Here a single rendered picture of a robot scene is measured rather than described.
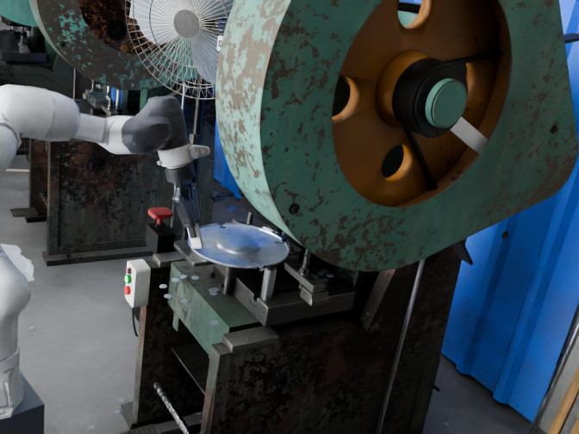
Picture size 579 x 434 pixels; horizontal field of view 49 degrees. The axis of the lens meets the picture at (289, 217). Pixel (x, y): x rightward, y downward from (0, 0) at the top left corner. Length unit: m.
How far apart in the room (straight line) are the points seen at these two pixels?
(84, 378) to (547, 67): 1.90
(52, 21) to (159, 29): 0.52
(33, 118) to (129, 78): 1.55
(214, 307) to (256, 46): 0.84
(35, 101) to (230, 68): 0.44
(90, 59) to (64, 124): 1.44
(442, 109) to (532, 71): 0.35
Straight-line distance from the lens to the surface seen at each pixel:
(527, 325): 2.68
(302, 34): 1.16
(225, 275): 1.81
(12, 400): 1.72
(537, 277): 2.60
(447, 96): 1.34
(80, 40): 2.88
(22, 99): 1.44
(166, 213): 2.04
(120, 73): 2.94
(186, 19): 2.39
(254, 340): 1.66
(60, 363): 2.65
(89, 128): 1.64
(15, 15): 4.58
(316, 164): 1.25
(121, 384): 2.54
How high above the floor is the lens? 1.54
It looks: 21 degrees down
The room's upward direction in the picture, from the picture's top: 9 degrees clockwise
